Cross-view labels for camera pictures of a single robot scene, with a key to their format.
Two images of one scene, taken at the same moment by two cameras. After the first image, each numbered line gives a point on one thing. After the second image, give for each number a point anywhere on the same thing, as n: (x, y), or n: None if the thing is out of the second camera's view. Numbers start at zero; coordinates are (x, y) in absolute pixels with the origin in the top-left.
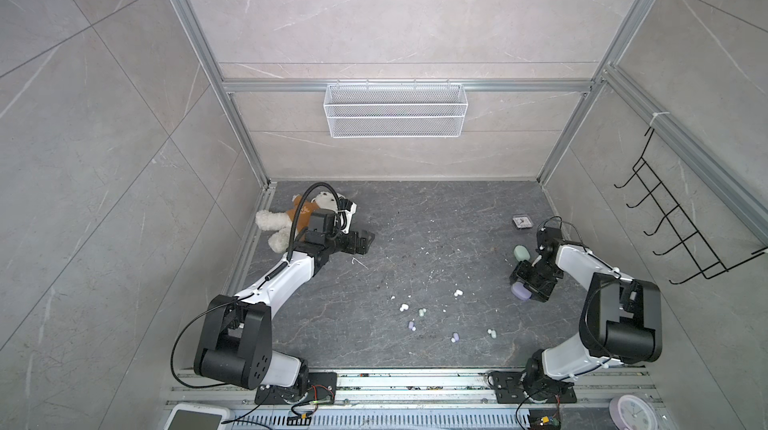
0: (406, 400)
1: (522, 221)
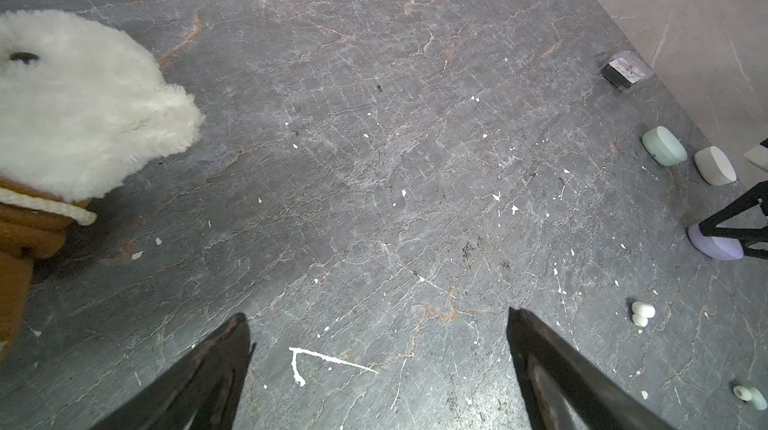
0: None
1: (626, 71)
